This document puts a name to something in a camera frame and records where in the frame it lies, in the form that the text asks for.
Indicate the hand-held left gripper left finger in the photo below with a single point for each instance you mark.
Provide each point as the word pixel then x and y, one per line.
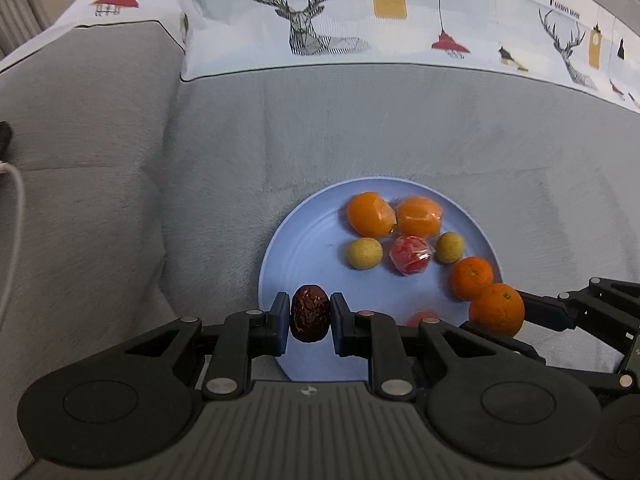
pixel 279 325

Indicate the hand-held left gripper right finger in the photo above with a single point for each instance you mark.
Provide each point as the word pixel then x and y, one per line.
pixel 342 325

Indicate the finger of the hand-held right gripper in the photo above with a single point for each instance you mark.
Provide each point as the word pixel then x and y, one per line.
pixel 545 306
pixel 520 348

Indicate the dried red jujube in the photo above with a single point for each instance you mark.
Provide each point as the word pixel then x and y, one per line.
pixel 310 314

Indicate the blue plate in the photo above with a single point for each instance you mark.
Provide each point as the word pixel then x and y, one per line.
pixel 320 260

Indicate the yellowish longan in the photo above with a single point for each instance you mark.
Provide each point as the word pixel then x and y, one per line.
pixel 449 247
pixel 364 254

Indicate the red plastic-wrapped ball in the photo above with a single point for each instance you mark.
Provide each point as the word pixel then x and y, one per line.
pixel 422 318
pixel 411 255

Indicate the plastic-wrapped orange tangerine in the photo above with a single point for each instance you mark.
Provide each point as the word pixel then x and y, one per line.
pixel 370 215
pixel 419 216

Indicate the grey curtain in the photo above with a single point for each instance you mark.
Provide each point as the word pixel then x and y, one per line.
pixel 20 0

